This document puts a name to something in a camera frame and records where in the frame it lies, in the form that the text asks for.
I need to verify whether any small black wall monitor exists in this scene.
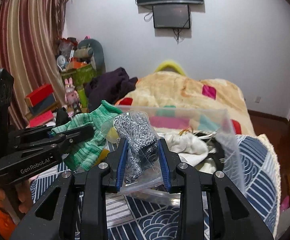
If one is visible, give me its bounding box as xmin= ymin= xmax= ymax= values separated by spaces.
xmin=153 ymin=4 xmax=191 ymax=29

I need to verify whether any silver mesh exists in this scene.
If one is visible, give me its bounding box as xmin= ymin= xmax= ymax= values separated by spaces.
xmin=101 ymin=111 xmax=163 ymax=194

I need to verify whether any black and cream fabric bag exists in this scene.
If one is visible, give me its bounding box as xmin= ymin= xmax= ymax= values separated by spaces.
xmin=180 ymin=139 xmax=227 ymax=176

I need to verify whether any wall power outlet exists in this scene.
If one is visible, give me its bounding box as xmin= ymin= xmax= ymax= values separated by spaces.
xmin=255 ymin=96 xmax=261 ymax=103

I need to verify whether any green bottle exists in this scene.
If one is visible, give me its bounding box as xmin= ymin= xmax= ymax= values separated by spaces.
xmin=77 ymin=85 xmax=88 ymax=108

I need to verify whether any green knitted cloth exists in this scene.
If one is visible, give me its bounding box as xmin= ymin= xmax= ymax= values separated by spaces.
xmin=52 ymin=100 xmax=122 ymax=171

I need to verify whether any grey plush toy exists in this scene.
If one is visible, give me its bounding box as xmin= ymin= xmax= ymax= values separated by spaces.
xmin=74 ymin=38 xmax=106 ymax=74

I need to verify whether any person's left hand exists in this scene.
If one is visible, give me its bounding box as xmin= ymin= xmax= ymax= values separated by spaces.
xmin=0 ymin=180 xmax=33 ymax=213

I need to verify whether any pink rabbit toy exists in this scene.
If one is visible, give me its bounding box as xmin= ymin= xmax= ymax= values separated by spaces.
xmin=64 ymin=77 xmax=80 ymax=111

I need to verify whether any red striped curtain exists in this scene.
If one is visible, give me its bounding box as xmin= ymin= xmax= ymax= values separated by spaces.
xmin=0 ymin=0 xmax=66 ymax=128

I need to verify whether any white drawstring pouch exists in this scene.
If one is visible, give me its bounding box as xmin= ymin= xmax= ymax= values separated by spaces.
xmin=163 ymin=130 xmax=216 ymax=155

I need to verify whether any clear plastic storage bin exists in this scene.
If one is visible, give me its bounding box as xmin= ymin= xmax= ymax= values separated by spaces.
xmin=110 ymin=104 xmax=247 ymax=207

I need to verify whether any green storage box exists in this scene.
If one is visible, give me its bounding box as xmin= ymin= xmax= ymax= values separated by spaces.
xmin=61 ymin=64 xmax=97 ymax=87

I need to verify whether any blue patterned tablecloth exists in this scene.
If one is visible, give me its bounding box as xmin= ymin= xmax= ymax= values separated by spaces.
xmin=28 ymin=133 xmax=282 ymax=240

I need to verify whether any yellow sponge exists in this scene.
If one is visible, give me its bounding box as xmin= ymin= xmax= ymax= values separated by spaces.
xmin=94 ymin=148 xmax=110 ymax=165

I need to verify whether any yellow felt ball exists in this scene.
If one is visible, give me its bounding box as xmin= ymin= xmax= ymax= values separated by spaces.
xmin=106 ymin=127 xmax=120 ymax=144

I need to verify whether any dark purple clothing pile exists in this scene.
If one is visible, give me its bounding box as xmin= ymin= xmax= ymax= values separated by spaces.
xmin=84 ymin=67 xmax=138 ymax=112

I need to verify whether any yellow chair back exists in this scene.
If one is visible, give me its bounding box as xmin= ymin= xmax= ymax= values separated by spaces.
xmin=154 ymin=60 xmax=186 ymax=76

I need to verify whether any red box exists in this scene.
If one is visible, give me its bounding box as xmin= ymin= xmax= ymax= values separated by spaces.
xmin=24 ymin=84 xmax=54 ymax=107

